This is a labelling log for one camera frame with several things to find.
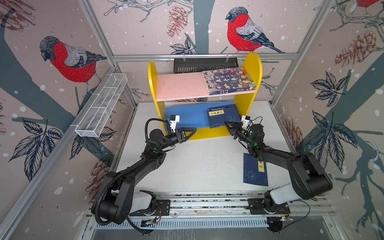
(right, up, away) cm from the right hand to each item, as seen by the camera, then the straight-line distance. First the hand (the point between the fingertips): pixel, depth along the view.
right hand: (223, 124), depth 83 cm
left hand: (-16, -4, -13) cm, 21 cm away
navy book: (-3, +5, +5) cm, 7 cm away
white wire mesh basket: (-66, +6, -8) cm, 67 cm away
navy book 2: (+18, -28, +2) cm, 33 cm away
